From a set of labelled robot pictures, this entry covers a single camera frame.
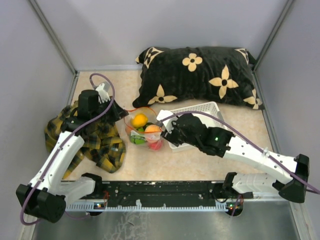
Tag orange tangerine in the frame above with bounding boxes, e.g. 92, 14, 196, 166
125, 126, 132, 136

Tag yellow lemon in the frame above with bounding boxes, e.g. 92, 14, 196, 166
131, 113, 148, 128

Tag clear zip bag orange zipper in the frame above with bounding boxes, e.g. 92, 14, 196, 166
123, 107, 164, 151

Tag green striped toy melon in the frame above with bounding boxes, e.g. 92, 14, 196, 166
129, 130, 147, 145

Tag white perforated plastic basket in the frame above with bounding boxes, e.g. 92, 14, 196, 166
168, 101, 228, 153

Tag orange peach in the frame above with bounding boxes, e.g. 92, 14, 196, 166
144, 124, 162, 135

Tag red apple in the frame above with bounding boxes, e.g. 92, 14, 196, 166
148, 140, 163, 151

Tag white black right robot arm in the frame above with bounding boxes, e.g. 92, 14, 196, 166
156, 110, 310, 204

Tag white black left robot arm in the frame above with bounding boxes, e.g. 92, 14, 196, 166
16, 90, 129, 223

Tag yellow black plaid shirt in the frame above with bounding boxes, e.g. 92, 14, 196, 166
44, 100, 126, 179

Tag black floral plush pillow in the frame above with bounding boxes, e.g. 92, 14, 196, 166
132, 46, 265, 110

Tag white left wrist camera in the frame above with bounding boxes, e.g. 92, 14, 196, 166
94, 82, 111, 103

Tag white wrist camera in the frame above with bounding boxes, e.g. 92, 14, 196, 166
94, 82, 111, 103
156, 109, 179, 134

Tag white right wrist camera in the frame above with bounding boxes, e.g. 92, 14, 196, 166
156, 109, 179, 134

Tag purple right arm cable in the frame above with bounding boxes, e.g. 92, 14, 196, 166
156, 111, 320, 195

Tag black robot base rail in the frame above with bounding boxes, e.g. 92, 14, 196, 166
82, 181, 239, 200

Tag aluminium frame rail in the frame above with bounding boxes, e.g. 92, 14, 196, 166
39, 189, 303, 213

